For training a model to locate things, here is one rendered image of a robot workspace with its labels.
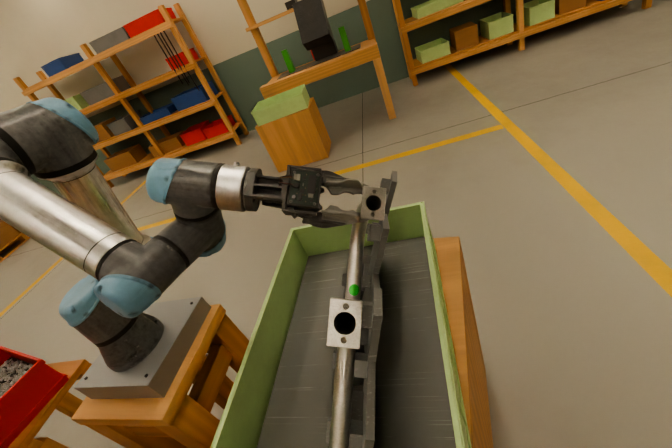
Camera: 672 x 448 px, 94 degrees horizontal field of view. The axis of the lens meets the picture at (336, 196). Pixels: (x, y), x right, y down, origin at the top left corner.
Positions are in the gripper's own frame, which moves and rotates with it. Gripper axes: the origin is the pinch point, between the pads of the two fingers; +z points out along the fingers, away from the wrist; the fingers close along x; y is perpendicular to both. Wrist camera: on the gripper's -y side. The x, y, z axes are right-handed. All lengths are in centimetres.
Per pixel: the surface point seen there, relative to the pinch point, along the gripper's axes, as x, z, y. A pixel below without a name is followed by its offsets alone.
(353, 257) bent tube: -9.4, -0.7, -10.9
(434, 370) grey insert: -29.5, 17.3, -12.2
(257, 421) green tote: -44, -17, -19
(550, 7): 329, 254, -292
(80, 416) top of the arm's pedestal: -58, -66, -41
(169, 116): 183, -283, -451
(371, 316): -16.7, 0.5, 8.5
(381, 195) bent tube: 1.4, 1.7, 1.9
